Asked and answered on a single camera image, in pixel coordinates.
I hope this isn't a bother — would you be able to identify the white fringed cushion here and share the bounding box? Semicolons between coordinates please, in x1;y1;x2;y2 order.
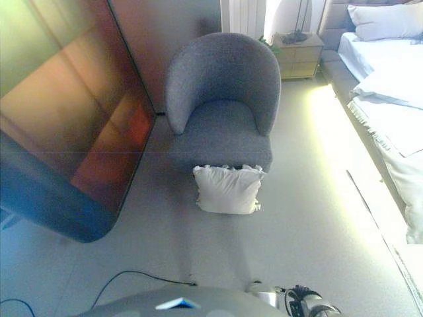
192;164;266;216

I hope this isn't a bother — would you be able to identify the grey fabric tub armchair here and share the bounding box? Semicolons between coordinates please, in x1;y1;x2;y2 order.
165;32;282;174

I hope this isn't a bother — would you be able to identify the silver robot torso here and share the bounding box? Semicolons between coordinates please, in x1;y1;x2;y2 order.
71;286;282;317

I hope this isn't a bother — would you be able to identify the dark glossy cabinet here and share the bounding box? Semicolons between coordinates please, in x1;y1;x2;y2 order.
0;0;158;244

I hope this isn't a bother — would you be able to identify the white bed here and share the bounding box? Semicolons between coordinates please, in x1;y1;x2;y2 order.
336;31;423;110

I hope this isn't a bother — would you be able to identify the white bed pillow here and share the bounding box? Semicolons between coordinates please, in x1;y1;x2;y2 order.
346;3;423;42

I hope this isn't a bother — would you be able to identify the grey upholstered bed frame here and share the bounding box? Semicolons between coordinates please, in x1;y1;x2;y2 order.
317;0;423;212

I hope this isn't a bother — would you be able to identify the black floor cable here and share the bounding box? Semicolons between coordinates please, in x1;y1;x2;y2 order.
0;270;196;317

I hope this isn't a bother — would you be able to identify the light wooden nightstand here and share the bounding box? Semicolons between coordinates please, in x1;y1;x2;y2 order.
272;32;325;81

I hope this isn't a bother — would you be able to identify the pale fringed throw blanket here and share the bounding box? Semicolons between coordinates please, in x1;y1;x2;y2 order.
346;88;423;246

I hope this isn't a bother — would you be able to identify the black table lamp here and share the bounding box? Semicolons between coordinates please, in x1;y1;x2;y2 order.
282;0;314;46

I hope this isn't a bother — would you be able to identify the green potted plant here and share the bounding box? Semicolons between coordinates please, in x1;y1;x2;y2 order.
257;34;282;56

